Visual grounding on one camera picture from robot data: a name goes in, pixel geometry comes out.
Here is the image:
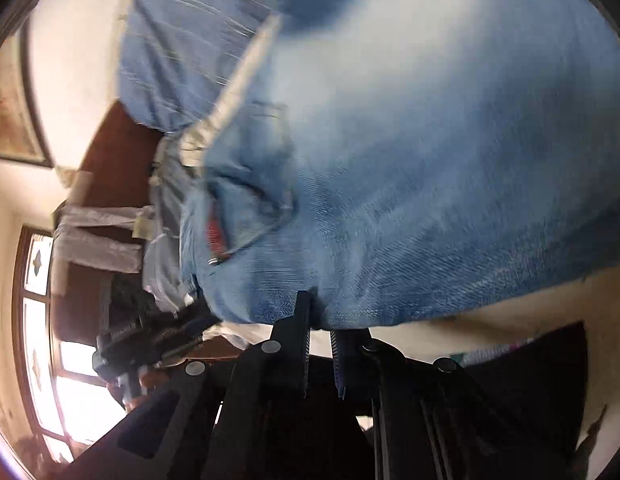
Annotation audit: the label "blue denim jeans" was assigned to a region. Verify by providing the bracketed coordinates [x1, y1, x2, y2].
[181, 0, 620, 330]

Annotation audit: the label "cream leaf-print blanket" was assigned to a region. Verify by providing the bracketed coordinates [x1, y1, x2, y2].
[284, 266, 620, 479]

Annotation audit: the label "blue striped bed sheet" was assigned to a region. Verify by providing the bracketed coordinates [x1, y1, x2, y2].
[118, 0, 282, 133]

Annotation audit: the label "wooden window frame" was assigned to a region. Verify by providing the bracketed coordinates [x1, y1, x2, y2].
[11, 226, 125, 465]

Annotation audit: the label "framed wall picture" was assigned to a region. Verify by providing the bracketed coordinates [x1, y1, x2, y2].
[0, 27, 54, 168]

